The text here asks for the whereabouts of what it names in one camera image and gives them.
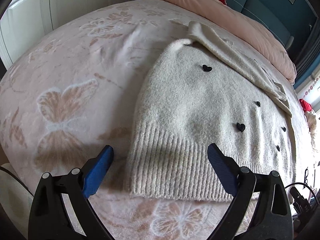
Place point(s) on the red cloth by window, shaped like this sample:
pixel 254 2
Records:
pixel 307 107

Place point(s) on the cream cloth by window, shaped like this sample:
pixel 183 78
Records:
pixel 312 122

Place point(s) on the cream knitted sweater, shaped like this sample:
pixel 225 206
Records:
pixel 204 90

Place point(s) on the white wardrobe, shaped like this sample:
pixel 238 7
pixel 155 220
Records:
pixel 25 22

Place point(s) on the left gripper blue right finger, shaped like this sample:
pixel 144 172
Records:
pixel 272 216

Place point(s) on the pink butterfly bed blanket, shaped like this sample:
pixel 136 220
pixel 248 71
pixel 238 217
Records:
pixel 76 92

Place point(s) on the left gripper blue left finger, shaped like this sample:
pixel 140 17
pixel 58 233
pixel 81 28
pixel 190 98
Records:
pixel 48 217

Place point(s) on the grey blue curtain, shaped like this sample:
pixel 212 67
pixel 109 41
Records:
pixel 309 51

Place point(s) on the pink rolled duvet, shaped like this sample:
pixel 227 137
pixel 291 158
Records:
pixel 245 28

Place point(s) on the teal upholstered headboard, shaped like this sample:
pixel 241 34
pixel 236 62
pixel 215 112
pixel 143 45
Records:
pixel 290 22

